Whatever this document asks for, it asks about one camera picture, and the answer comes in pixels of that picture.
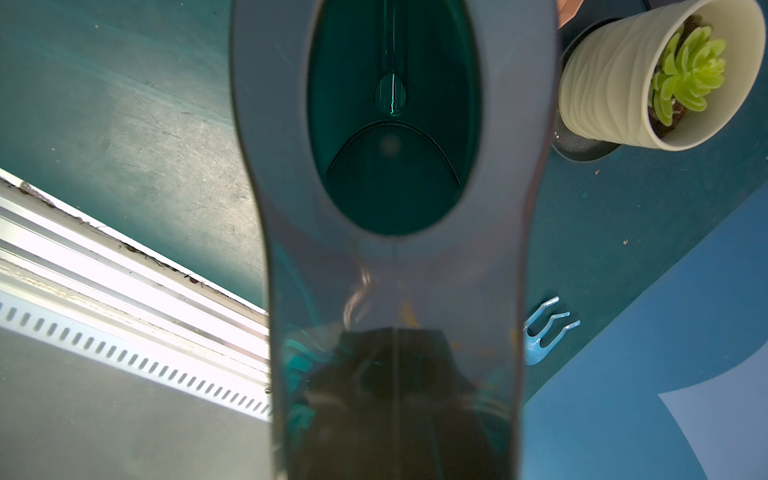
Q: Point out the pink saucer under beige pot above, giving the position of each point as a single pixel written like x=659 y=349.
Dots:
x=567 y=10

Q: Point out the aluminium front rail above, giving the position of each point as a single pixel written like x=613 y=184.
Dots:
x=72 y=282

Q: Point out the pale green succulent pot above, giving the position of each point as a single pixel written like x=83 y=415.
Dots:
x=606 y=82

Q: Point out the black saucer under green pot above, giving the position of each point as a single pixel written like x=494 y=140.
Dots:
x=566 y=143

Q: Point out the blue yellow garden fork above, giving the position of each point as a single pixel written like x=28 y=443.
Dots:
x=538 y=345

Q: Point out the dark green watering can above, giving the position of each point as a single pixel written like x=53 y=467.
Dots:
x=394 y=149

